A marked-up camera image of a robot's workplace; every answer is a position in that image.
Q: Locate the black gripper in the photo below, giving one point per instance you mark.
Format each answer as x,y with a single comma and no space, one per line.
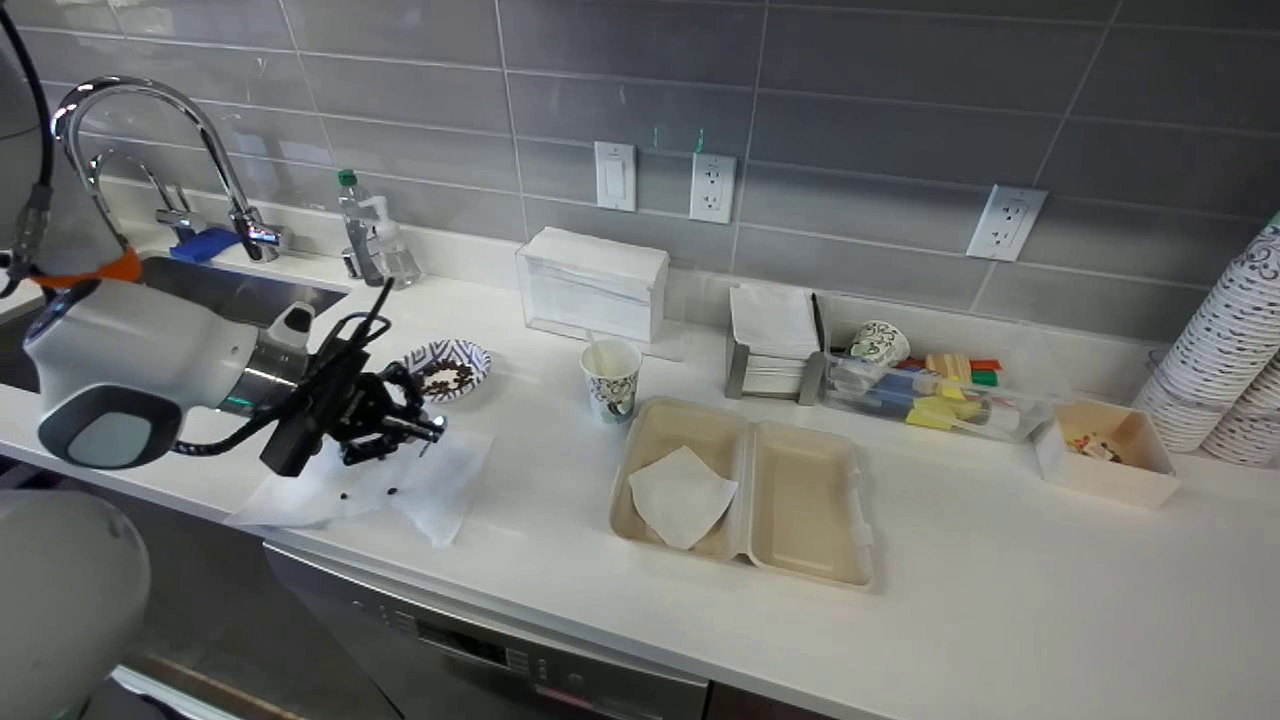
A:
357,420

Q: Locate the metal spoon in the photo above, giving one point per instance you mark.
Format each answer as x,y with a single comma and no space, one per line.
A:
424,426

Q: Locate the blue patterned paper plate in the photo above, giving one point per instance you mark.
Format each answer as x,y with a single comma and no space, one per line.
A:
475,363

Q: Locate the white paper cup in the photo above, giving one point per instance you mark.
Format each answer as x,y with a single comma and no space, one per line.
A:
615,382

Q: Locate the patterned paper cup stack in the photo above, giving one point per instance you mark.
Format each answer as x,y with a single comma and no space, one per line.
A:
1225,320
1255,426

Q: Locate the brown coffee bean pile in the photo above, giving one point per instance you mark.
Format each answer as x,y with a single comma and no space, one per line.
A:
445,382

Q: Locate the clear plastic soap bottle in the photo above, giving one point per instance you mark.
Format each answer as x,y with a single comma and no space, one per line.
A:
360,242

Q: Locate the stainless steel sink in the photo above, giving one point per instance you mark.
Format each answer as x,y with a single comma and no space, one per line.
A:
227,286

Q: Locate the clear napkin dispenser box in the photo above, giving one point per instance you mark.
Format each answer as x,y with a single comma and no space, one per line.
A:
595,283

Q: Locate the chrome sink faucet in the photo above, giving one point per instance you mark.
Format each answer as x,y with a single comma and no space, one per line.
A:
247,221

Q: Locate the blue sponge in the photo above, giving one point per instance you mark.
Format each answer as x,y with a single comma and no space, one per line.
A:
200,247

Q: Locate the stainless dishwasher front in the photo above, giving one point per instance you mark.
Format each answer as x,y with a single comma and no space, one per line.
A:
400,641

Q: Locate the white square napkin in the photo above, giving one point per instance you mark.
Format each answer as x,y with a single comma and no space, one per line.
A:
682,503

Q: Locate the beige clamshell takeout container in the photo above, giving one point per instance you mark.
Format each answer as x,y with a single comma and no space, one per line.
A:
802,504

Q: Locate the small round patterned ball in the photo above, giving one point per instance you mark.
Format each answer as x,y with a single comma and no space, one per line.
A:
876,344

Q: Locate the blue sachet stack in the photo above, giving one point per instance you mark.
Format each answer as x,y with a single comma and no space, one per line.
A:
892,393

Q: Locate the yellow sachet stack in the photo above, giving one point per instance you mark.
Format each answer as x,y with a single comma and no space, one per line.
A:
933,409

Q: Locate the red green sachet stack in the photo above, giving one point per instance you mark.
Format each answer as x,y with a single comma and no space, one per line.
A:
985,374

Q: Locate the clear condiment organizer tray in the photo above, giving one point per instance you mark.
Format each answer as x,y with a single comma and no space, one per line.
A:
1015,414

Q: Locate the beige cardboard box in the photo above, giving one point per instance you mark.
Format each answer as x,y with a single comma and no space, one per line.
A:
1104,475

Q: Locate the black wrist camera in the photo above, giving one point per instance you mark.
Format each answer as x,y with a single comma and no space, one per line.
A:
313,397

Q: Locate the white light switch plate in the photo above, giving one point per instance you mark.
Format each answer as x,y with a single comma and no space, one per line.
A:
615,173

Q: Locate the white wall outlet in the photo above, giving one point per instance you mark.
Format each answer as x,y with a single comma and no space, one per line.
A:
709,184
1005,221

